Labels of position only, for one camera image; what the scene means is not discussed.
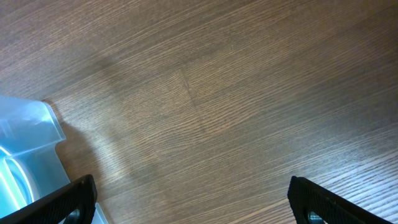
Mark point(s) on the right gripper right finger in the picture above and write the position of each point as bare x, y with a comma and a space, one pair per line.
311, 203

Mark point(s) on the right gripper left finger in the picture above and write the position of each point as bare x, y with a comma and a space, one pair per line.
73, 203

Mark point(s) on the clear plastic storage container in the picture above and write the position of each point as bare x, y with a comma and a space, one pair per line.
30, 167

